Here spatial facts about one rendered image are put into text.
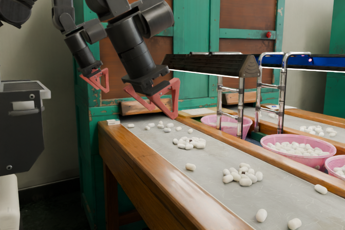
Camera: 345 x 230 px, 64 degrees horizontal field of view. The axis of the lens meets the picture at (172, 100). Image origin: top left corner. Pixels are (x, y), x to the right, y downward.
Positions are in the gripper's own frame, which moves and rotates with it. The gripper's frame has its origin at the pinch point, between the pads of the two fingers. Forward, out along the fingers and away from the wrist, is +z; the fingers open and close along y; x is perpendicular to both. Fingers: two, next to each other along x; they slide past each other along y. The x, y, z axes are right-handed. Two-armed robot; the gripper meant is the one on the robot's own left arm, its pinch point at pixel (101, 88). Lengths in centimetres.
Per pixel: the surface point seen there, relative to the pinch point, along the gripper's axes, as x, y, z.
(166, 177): 2.3, -28.6, 24.8
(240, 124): -41, -10, 41
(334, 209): -23, -60, 40
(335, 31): -286, 94, 103
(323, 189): -27, -54, 41
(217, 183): -8.6, -34.8, 33.2
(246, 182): -14, -41, 35
